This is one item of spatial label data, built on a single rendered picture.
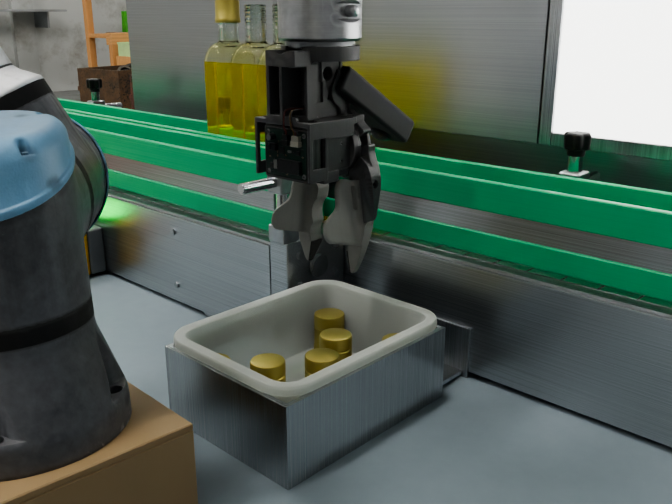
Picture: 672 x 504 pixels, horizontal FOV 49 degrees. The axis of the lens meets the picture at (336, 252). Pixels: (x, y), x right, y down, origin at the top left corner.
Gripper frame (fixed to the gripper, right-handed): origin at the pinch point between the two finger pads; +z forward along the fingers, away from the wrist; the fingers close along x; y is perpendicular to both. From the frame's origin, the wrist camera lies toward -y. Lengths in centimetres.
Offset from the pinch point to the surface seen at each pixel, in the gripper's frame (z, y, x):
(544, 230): -2.3, -13.8, 15.3
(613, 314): 3.6, -11.5, 23.9
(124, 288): 15.3, -1.7, -43.1
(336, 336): 8.9, 0.5, 0.5
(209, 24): -21, -34, -61
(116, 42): 11, -493, -834
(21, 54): 32, -463, -1042
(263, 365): 8.9, 10.0, -0.1
